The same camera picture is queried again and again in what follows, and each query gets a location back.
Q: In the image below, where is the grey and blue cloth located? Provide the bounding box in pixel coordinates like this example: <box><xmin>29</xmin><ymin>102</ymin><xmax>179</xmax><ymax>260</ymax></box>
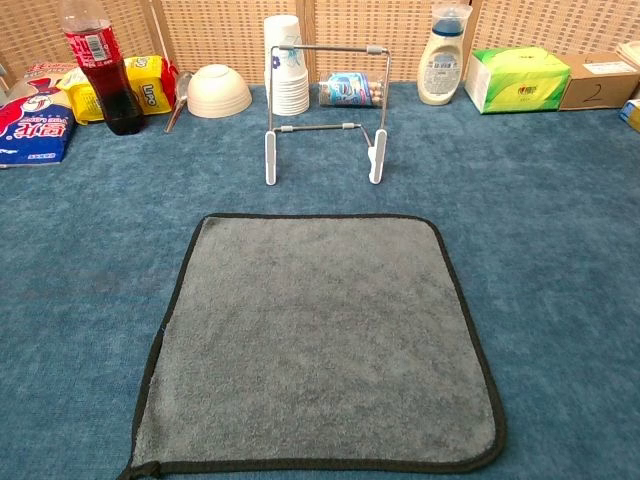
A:
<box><xmin>117</xmin><ymin>212</ymin><xmax>509</xmax><ymax>480</ymax></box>

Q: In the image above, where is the stack of white paper cups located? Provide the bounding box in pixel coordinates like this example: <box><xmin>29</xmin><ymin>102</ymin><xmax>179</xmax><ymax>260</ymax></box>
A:
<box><xmin>263</xmin><ymin>14</ymin><xmax>311</xmax><ymax>117</ymax></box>

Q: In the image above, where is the upturned cream bowl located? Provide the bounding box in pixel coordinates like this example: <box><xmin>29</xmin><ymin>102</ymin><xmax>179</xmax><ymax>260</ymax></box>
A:
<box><xmin>186</xmin><ymin>63</ymin><xmax>254</xmax><ymax>120</ymax></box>

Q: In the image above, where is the metal spoon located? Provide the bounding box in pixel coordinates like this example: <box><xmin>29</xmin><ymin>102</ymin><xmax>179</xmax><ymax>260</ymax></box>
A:
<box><xmin>163</xmin><ymin>70</ymin><xmax>195</xmax><ymax>135</ymax></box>

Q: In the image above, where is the white bottle with blue cap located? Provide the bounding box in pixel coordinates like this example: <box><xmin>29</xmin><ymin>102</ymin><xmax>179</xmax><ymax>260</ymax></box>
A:
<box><xmin>416</xmin><ymin>3</ymin><xmax>474</xmax><ymax>107</ymax></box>

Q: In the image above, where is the woven rattan folding screen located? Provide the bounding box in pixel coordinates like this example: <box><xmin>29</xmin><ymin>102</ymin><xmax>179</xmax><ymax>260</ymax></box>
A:
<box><xmin>0</xmin><ymin>0</ymin><xmax>640</xmax><ymax>89</ymax></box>

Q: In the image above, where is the yellow Lipo snack pack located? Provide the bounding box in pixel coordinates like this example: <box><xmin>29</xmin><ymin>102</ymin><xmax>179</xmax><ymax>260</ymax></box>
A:
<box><xmin>55</xmin><ymin>54</ymin><xmax>180</xmax><ymax>126</ymax></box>

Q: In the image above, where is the blue carpet table cover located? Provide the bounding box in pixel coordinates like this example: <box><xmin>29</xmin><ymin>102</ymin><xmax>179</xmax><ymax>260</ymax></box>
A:
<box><xmin>0</xmin><ymin>82</ymin><xmax>640</xmax><ymax>480</ymax></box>

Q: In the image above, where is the green tissue box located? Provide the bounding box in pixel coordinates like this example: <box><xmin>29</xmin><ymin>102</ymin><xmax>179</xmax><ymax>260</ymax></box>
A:
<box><xmin>463</xmin><ymin>46</ymin><xmax>572</xmax><ymax>115</ymax></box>

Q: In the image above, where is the cola bottle with red label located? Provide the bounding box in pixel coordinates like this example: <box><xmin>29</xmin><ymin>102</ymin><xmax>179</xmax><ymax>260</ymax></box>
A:
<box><xmin>58</xmin><ymin>0</ymin><xmax>147</xmax><ymax>137</ymax></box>

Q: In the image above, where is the red white blue cartoon bag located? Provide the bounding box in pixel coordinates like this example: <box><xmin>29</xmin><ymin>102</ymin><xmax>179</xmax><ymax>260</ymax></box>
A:
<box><xmin>0</xmin><ymin>62</ymin><xmax>79</xmax><ymax>170</ymax></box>

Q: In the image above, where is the brown cardboard box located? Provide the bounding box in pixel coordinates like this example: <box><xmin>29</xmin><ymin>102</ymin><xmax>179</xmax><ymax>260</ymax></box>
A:
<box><xmin>558</xmin><ymin>52</ymin><xmax>640</xmax><ymax>111</ymax></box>

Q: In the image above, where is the beige lidded food container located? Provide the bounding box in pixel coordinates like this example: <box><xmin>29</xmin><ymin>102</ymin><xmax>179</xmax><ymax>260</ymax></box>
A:
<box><xmin>615</xmin><ymin>41</ymin><xmax>640</xmax><ymax>69</ymax></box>

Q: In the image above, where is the wire stand with white feet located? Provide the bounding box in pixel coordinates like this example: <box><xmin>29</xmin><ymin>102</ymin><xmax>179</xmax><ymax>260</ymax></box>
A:
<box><xmin>264</xmin><ymin>43</ymin><xmax>392</xmax><ymax>187</ymax></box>

